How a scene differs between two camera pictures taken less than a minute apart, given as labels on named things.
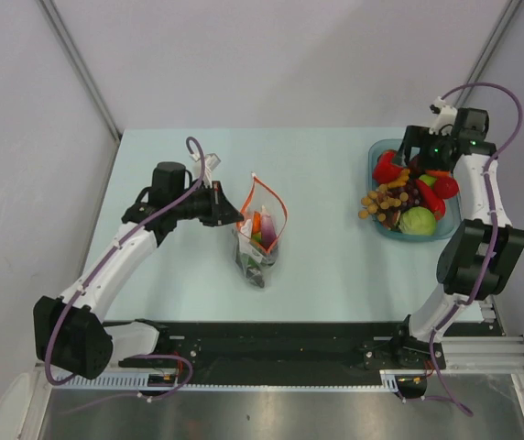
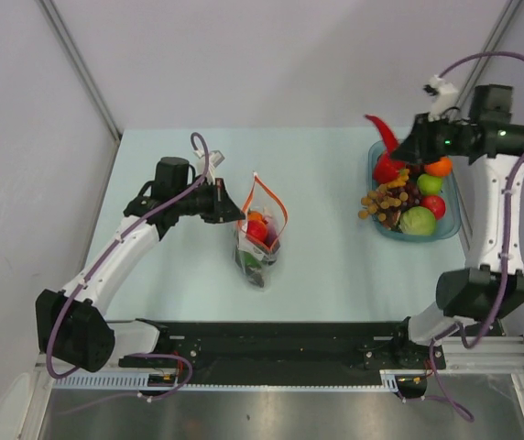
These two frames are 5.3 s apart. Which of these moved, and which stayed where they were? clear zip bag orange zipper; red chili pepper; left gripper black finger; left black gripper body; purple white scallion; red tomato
Moved: red tomato; red chili pepper
Stayed: left black gripper body; purple white scallion; left gripper black finger; clear zip bag orange zipper
